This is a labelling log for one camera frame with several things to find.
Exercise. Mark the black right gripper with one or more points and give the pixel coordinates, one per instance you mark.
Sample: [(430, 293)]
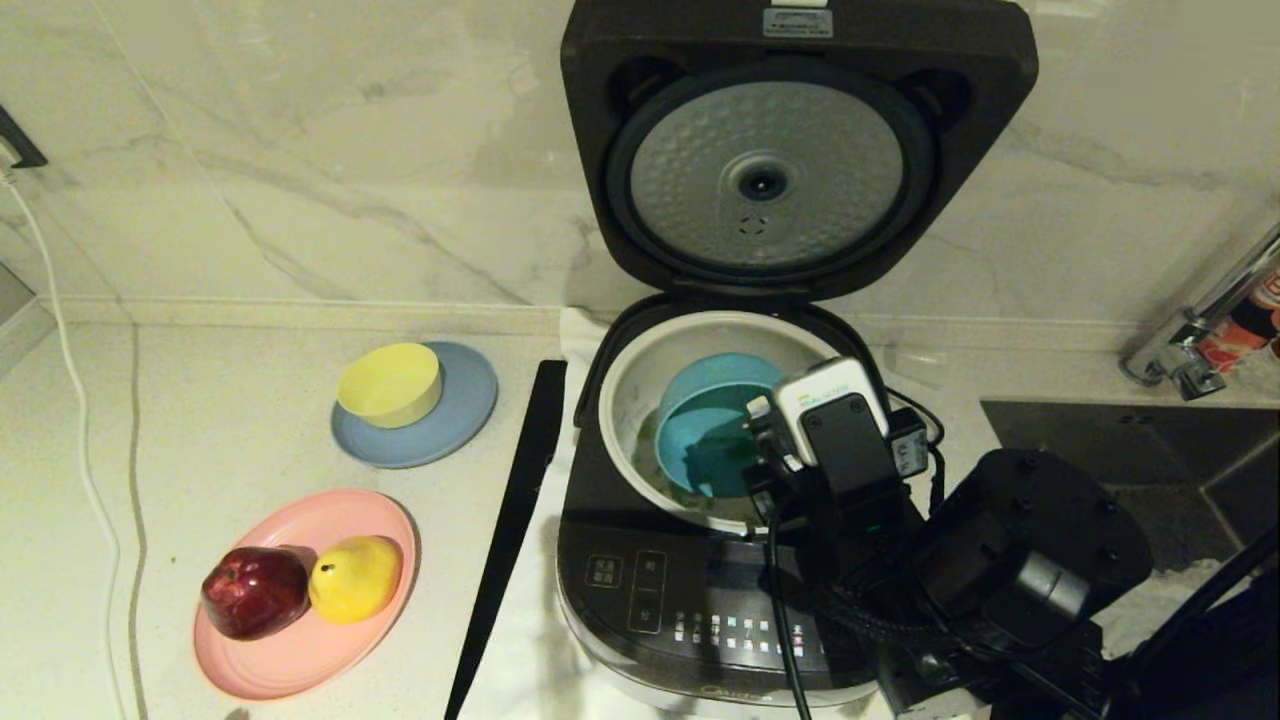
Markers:
[(850, 540)]

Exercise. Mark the teal bowl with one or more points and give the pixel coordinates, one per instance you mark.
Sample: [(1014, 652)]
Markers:
[(710, 420)]

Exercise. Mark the dark grey rice cooker lid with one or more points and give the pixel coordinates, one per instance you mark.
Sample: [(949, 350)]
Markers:
[(965, 50)]

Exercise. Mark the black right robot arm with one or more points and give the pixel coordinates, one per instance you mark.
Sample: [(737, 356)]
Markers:
[(1030, 560)]

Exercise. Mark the cream inner pot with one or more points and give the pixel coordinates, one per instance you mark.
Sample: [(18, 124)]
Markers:
[(640, 390)]

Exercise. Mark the yellow bowl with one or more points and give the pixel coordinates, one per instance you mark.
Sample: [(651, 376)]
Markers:
[(388, 388)]

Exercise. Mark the clear plastic cup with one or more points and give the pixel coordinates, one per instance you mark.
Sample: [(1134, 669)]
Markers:
[(918, 365)]

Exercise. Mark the dark metal sink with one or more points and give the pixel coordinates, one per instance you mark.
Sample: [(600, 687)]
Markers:
[(1130, 440)]

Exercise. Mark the white cloth with green specks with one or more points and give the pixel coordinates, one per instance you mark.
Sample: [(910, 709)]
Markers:
[(1160, 600)]

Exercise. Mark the black flat board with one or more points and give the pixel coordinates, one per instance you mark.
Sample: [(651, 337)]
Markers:
[(510, 530)]

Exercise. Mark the chrome faucet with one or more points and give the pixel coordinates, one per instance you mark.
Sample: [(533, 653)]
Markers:
[(1190, 365)]

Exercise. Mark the blue plate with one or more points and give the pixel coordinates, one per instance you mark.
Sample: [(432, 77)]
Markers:
[(460, 415)]

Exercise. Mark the red printed can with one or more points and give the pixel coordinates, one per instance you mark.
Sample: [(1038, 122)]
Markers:
[(1240, 335)]

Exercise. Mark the yellow pear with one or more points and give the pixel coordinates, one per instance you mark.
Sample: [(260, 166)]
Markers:
[(354, 580)]

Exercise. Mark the pink plate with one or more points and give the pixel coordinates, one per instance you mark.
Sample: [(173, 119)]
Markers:
[(300, 660)]

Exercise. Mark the red apple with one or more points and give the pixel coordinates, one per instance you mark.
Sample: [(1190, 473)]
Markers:
[(255, 593)]

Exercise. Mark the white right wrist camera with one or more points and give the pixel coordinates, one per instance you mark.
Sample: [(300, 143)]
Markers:
[(830, 400)]

